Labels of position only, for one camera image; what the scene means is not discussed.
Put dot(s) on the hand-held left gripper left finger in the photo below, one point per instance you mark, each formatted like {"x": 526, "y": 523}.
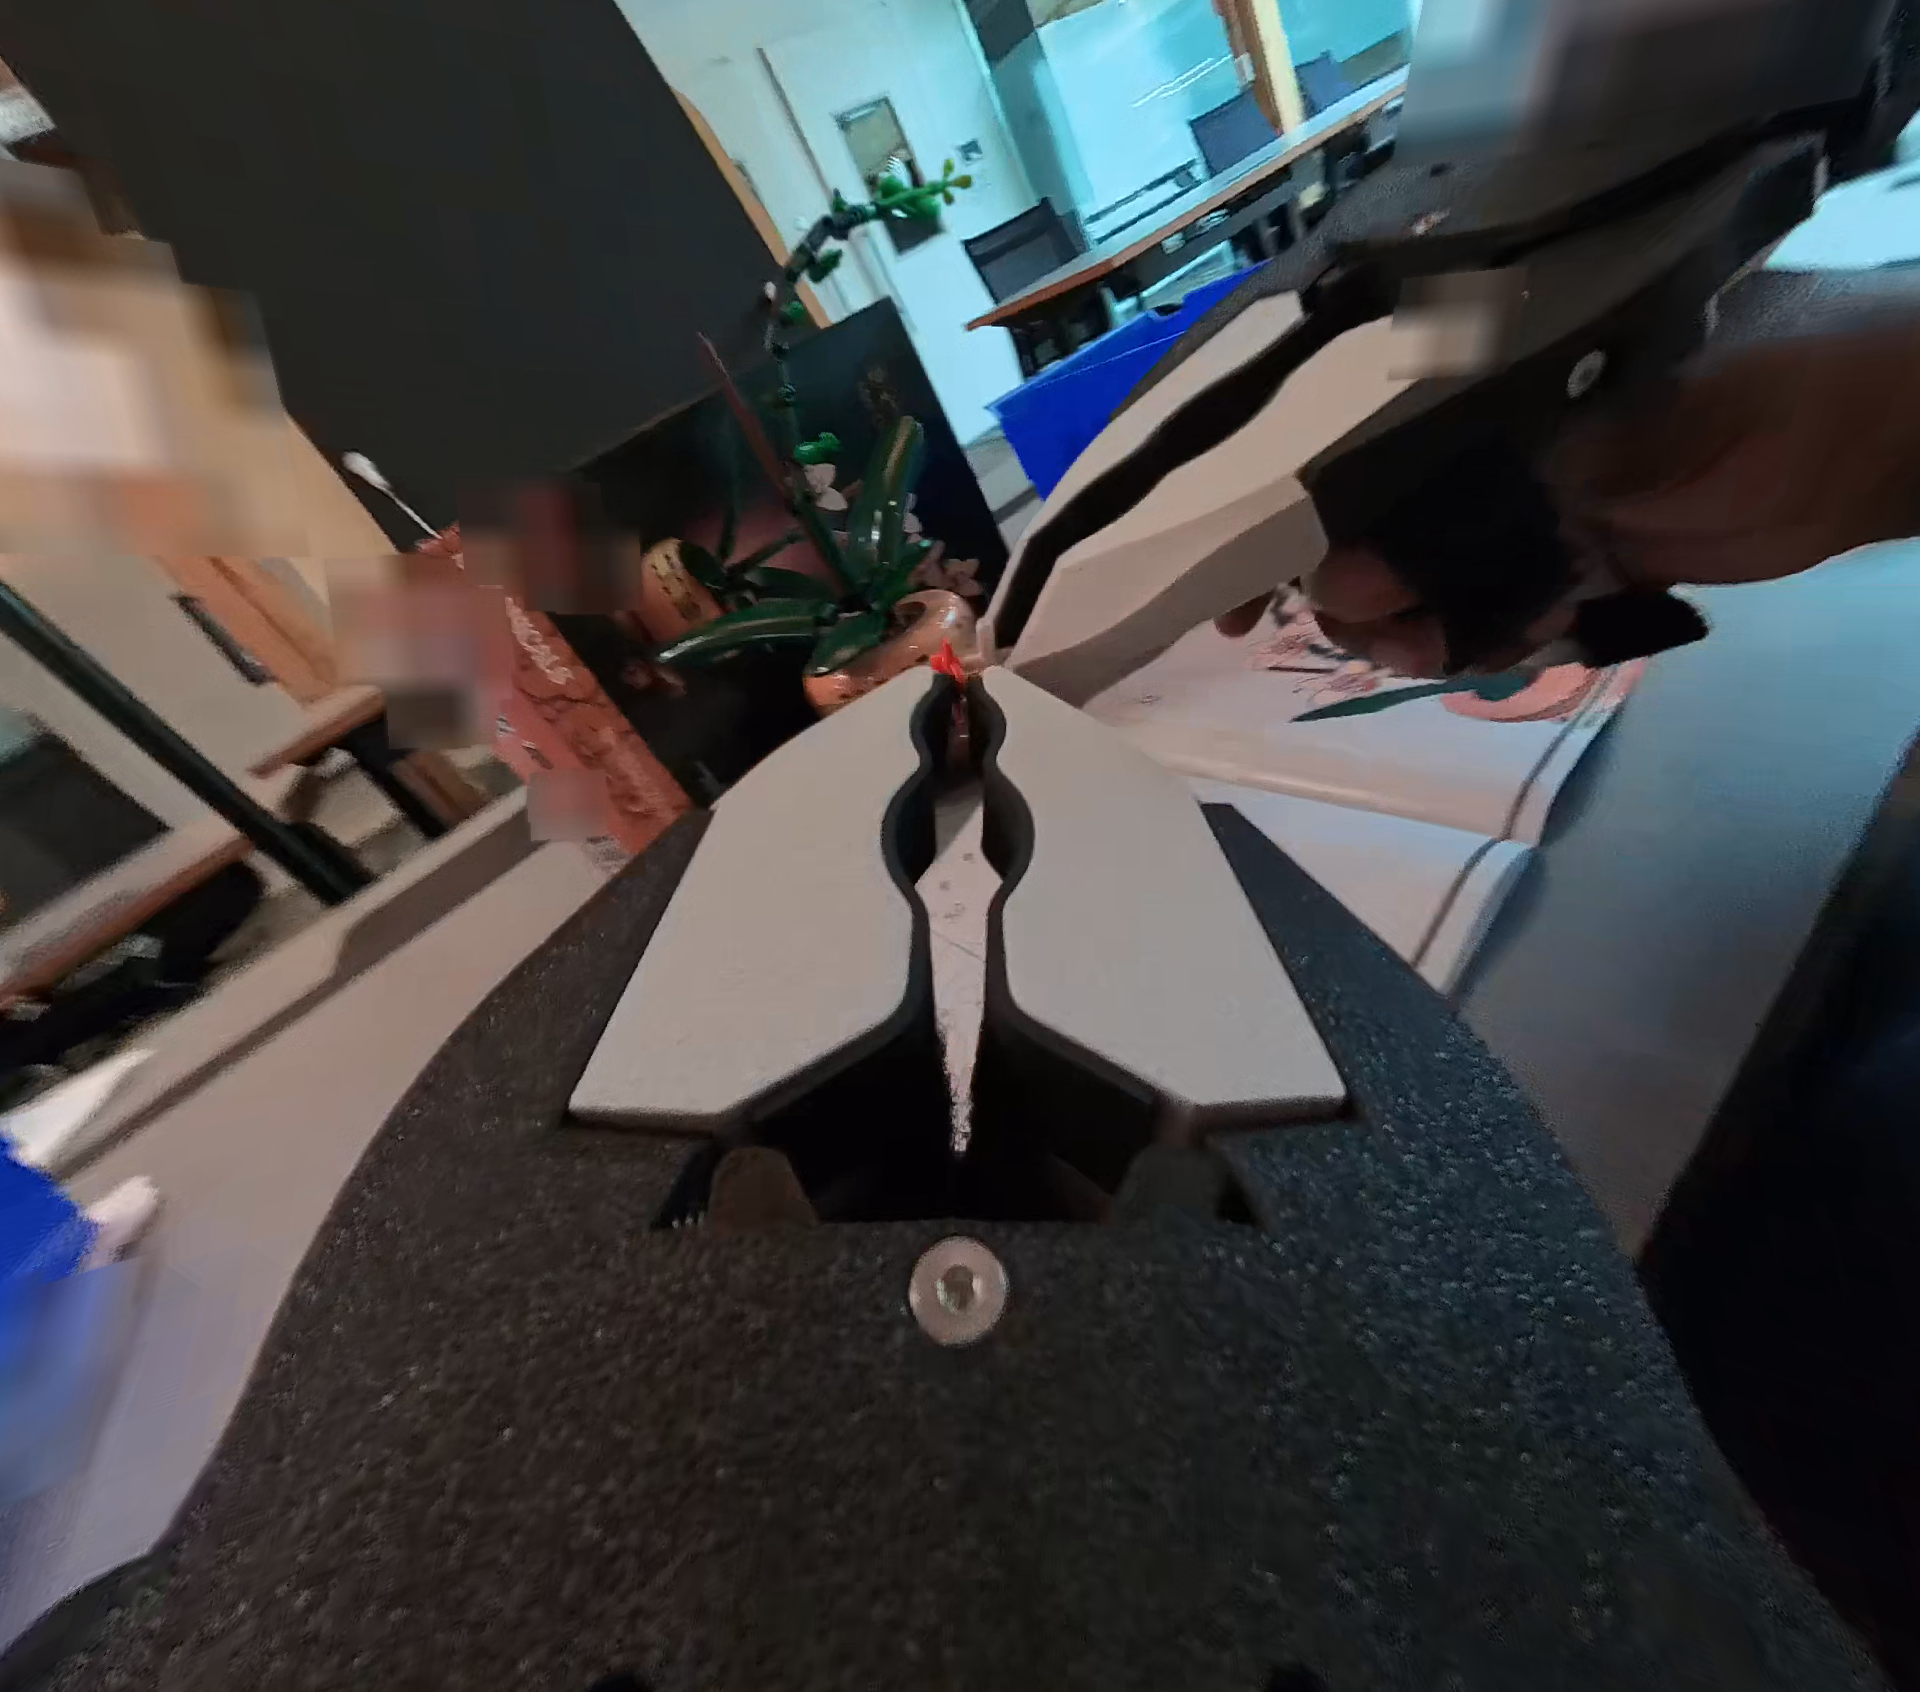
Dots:
{"x": 764, "y": 942}

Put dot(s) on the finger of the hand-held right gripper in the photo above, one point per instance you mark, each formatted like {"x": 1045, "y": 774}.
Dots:
{"x": 1170, "y": 403}
{"x": 1201, "y": 537}

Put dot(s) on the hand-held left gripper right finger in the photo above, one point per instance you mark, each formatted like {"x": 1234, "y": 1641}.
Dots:
{"x": 1141, "y": 957}

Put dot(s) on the small red toy brick piece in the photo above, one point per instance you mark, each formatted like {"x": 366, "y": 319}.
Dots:
{"x": 948, "y": 663}

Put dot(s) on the toy brick orchid plant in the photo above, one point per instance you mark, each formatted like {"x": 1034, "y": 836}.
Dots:
{"x": 888, "y": 492}

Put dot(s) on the white desk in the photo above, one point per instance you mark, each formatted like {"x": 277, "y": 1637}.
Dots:
{"x": 270, "y": 1272}

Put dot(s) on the person's right hand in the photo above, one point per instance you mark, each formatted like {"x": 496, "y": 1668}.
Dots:
{"x": 1800, "y": 446}

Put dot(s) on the blue plastic bin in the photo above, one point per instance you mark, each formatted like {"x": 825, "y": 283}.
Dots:
{"x": 1094, "y": 403}

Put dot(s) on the long wooden table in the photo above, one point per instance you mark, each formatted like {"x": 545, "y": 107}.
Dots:
{"x": 1201, "y": 206}

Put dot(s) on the black office chair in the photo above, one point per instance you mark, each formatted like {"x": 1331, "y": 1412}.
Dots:
{"x": 1029, "y": 253}

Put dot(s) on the illustrated instruction booklet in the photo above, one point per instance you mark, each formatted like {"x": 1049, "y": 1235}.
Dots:
{"x": 1440, "y": 695}

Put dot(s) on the reddish brown printed box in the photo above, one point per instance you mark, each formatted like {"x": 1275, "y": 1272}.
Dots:
{"x": 584, "y": 733}

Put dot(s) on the blue office chair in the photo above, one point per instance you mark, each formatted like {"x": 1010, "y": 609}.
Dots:
{"x": 1233, "y": 133}

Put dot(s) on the black box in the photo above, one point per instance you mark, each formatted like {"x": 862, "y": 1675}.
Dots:
{"x": 840, "y": 373}

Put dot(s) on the tan patterned round ornament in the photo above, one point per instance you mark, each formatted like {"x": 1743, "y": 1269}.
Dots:
{"x": 679, "y": 583}

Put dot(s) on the brown wooden bench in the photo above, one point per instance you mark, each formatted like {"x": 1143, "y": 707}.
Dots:
{"x": 319, "y": 720}

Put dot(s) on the black metal pole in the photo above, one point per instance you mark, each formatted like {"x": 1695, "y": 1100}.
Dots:
{"x": 180, "y": 746}

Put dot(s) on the blue carton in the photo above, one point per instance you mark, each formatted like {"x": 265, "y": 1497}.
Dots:
{"x": 30, "y": 1212}

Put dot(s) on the large black board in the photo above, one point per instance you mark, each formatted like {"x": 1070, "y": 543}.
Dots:
{"x": 374, "y": 103}

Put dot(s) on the wall frame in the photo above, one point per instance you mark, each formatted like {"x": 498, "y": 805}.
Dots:
{"x": 878, "y": 154}

